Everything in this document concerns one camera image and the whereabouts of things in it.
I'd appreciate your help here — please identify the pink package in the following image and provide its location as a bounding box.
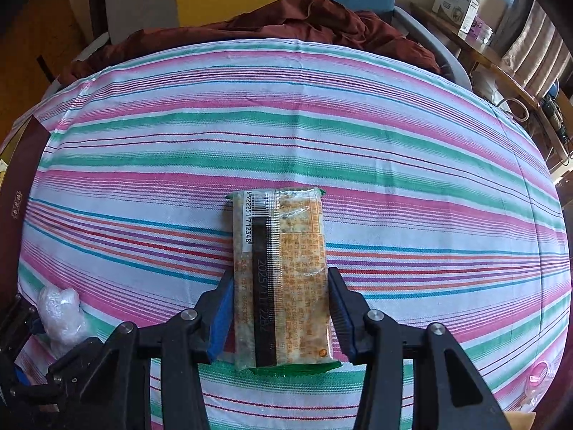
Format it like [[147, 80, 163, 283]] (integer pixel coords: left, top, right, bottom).
[[472, 15, 493, 43]]

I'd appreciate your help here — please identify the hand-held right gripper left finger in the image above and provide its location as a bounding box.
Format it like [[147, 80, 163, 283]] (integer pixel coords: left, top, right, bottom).
[[80, 274, 235, 430]]

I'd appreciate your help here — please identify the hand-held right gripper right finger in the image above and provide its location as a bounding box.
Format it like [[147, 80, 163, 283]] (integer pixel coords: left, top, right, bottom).
[[327, 267, 511, 430]]

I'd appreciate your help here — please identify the grey bed rail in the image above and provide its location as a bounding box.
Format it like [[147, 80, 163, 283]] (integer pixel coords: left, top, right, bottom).
[[394, 6, 474, 92], [38, 31, 110, 99]]

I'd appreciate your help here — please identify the white crinkled packet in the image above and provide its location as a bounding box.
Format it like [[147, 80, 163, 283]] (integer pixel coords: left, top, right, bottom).
[[38, 286, 97, 359]]

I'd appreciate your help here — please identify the striped bed sheet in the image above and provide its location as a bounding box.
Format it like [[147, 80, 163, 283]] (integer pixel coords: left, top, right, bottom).
[[0, 38, 573, 430]]

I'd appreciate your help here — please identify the maroon blanket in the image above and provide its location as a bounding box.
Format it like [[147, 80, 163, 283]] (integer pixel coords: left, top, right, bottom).
[[58, 0, 444, 86]]

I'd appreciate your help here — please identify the clear rice cracker packet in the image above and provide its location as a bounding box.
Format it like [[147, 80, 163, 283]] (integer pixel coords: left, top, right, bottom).
[[224, 187, 342, 374]]

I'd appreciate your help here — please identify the white cable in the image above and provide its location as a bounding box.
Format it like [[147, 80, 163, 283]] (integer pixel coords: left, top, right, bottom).
[[490, 96, 531, 121]]

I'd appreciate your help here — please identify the gold tin box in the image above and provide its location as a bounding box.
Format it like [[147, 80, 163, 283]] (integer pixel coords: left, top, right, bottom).
[[0, 114, 52, 305]]

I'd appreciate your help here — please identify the wooden wardrobe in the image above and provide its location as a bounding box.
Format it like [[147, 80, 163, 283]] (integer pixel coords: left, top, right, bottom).
[[0, 0, 95, 144]]

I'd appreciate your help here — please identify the clear pink plastic wrapper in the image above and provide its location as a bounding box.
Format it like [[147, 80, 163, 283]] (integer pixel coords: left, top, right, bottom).
[[524, 360, 558, 408]]

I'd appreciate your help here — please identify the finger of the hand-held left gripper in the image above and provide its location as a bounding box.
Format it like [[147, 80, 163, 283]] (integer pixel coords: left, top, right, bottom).
[[9, 337, 106, 401], [0, 295, 41, 361]]

